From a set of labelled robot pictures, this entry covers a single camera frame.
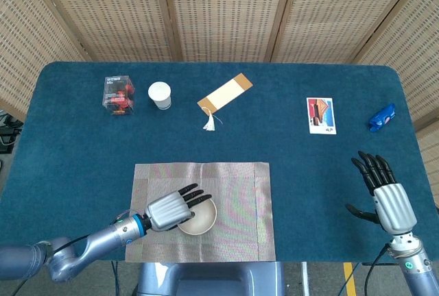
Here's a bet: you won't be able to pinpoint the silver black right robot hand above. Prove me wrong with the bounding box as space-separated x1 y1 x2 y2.
345 151 418 236

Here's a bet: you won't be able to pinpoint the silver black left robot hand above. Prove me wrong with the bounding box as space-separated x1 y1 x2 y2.
143 182 213 232

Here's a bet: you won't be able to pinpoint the cream round bowl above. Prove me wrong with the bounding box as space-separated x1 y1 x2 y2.
176 198 218 236

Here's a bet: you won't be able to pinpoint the brown woven placemat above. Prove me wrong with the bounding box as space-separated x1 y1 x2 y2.
125 162 277 262

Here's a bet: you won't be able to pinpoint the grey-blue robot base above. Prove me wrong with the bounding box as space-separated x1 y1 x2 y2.
132 260 285 296

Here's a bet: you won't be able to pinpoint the teal blue table cloth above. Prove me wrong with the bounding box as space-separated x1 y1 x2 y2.
0 61 428 263

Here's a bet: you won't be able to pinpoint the blue snack packet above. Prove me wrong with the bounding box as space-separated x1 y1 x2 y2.
368 103 396 134

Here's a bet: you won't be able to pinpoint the white table leg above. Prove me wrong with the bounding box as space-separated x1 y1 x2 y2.
300 261 311 296

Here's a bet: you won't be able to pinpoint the colourful photo card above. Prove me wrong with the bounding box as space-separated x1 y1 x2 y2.
306 97 337 135

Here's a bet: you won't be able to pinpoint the white paper cup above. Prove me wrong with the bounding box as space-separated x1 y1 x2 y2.
147 81 172 111

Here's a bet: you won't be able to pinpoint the clear box with red items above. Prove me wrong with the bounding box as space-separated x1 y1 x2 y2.
102 75 135 116

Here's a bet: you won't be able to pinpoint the white brown bookmark with tassel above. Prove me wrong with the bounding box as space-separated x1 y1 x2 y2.
197 73 254 132

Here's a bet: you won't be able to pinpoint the woven bamboo folding screen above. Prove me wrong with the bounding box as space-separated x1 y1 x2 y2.
0 0 439 173

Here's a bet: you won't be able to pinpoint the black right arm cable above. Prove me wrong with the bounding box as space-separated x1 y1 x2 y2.
363 244 394 296

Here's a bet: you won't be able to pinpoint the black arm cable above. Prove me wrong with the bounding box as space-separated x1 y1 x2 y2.
10 234 92 296
363 244 394 296

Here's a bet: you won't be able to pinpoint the blue cable under table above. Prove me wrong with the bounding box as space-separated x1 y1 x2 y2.
111 261 120 296

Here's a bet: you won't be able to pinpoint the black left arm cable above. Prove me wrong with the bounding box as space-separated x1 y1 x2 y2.
10 234 92 296

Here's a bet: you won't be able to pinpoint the black cables on floor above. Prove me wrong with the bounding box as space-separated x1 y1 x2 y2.
0 110 24 155

